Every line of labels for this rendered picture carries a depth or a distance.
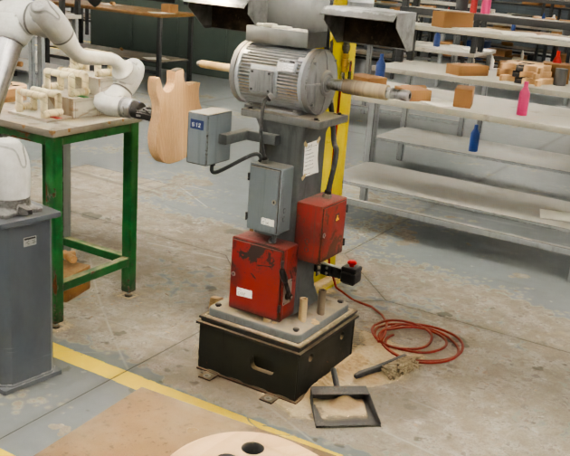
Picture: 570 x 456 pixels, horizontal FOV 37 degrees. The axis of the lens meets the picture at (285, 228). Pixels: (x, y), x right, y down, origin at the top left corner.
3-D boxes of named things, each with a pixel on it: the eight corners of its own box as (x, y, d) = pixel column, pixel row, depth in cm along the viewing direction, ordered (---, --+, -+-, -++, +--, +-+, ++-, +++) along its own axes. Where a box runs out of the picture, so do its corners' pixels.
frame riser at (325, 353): (359, 357, 388) (365, 306, 381) (289, 411, 338) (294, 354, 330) (264, 327, 413) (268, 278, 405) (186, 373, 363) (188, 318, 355)
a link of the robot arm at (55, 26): (80, 23, 343) (52, 19, 349) (57, -9, 328) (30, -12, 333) (65, 48, 338) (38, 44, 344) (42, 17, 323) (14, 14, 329)
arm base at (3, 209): (9, 222, 316) (8, 207, 314) (-25, 208, 329) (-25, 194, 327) (50, 213, 330) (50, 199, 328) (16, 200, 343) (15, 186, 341)
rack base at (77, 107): (99, 115, 403) (99, 96, 400) (73, 118, 390) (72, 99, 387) (59, 106, 417) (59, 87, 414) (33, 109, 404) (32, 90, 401)
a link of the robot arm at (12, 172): (10, 204, 319) (9, 146, 312) (-27, 194, 326) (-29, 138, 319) (40, 194, 333) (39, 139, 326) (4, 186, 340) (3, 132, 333)
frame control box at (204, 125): (266, 178, 339) (270, 114, 332) (235, 188, 322) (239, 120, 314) (215, 167, 351) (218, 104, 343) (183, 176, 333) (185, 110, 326)
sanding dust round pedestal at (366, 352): (477, 325, 433) (478, 318, 432) (344, 451, 313) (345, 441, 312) (237, 257, 503) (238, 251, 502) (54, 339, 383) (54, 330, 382)
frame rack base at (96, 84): (122, 112, 414) (122, 76, 409) (99, 115, 402) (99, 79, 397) (82, 103, 428) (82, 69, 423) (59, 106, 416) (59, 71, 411)
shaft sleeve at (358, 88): (384, 87, 315) (384, 102, 318) (391, 82, 320) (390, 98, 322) (341, 80, 324) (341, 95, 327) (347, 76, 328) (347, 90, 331)
